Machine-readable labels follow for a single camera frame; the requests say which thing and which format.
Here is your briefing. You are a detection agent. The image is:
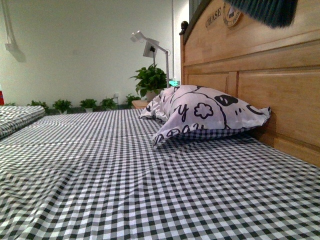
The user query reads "grey hand brush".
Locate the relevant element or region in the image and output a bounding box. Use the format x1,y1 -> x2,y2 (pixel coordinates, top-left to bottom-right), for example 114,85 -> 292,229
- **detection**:
225,0 -> 298,28

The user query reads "far wooden nightstand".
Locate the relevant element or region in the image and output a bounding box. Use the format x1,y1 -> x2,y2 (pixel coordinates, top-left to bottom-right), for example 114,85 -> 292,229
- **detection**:
131,100 -> 149,109

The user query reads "cartoon print pillow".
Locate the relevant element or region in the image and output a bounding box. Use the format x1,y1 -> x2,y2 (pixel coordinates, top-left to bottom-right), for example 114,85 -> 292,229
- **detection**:
139,85 -> 271,147

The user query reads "small potted plant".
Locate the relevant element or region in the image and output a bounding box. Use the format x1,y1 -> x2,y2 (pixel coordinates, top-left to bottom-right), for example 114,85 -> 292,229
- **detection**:
27,100 -> 50,114
100,97 -> 118,111
80,98 -> 97,113
52,99 -> 72,115
126,93 -> 141,109

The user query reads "large potted green plant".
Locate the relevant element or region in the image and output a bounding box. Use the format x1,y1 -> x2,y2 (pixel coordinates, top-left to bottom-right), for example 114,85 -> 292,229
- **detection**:
130,64 -> 167,102

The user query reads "white floor lamp stand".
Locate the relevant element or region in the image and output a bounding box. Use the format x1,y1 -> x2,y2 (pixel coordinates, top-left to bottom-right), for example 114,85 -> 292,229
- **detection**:
130,30 -> 170,88

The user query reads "black white checkered bedsheet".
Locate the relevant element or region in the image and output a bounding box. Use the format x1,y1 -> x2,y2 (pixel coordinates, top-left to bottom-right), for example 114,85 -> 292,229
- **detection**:
0,109 -> 320,240

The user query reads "wooden bed headboard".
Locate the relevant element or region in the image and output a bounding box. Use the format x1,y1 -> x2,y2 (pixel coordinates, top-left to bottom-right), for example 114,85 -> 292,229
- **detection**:
180,0 -> 320,165

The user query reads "folded checkered blanket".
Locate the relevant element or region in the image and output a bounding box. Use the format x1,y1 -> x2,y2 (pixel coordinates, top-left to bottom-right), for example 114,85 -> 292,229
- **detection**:
0,105 -> 45,139

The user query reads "white wall conduit box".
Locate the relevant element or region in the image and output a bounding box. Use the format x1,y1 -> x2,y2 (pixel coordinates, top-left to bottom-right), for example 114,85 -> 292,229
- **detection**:
0,0 -> 26,63

